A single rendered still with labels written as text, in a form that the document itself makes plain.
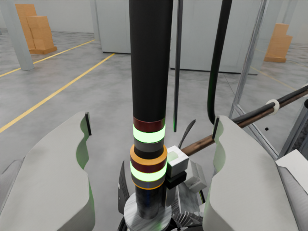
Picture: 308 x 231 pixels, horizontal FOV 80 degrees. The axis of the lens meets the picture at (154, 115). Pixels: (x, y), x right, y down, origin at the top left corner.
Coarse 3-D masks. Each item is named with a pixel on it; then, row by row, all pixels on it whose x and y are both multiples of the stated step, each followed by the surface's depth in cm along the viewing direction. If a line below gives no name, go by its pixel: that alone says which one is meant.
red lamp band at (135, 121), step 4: (136, 120) 18; (160, 120) 18; (164, 120) 18; (136, 124) 18; (140, 124) 18; (144, 124) 18; (148, 124) 18; (152, 124) 18; (156, 124) 18; (160, 124) 18; (164, 124) 19; (140, 128) 18; (144, 128) 18; (148, 128) 18; (152, 128) 18; (156, 128) 18; (160, 128) 18
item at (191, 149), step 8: (296, 96) 42; (280, 104) 39; (264, 112) 36; (272, 112) 37; (248, 120) 33; (256, 120) 34; (208, 136) 29; (192, 144) 27; (200, 144) 27; (208, 144) 28; (184, 152) 25; (192, 152) 26
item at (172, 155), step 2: (170, 152) 25; (172, 152) 25; (174, 152) 25; (168, 154) 24; (170, 154) 24; (172, 154) 24; (174, 154) 24; (176, 154) 25; (168, 156) 24; (170, 156) 24; (172, 156) 24; (174, 156) 24; (176, 156) 24; (168, 158) 24; (170, 158) 24; (172, 158) 24; (174, 158) 24; (176, 158) 24; (168, 160) 24; (170, 160) 24; (166, 166) 24
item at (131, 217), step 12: (180, 156) 25; (168, 168) 24; (180, 168) 24; (168, 180) 24; (180, 180) 25; (168, 192) 25; (132, 204) 28; (168, 204) 27; (132, 216) 26; (156, 216) 26; (168, 216) 26; (132, 228) 25; (144, 228) 25; (156, 228) 25
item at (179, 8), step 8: (176, 32) 15; (176, 40) 15; (176, 48) 15; (176, 56) 15; (176, 64) 16; (176, 72) 16; (176, 80) 16; (176, 88) 17; (176, 96) 17; (176, 104) 18; (176, 112) 18; (176, 120) 19; (176, 128) 19
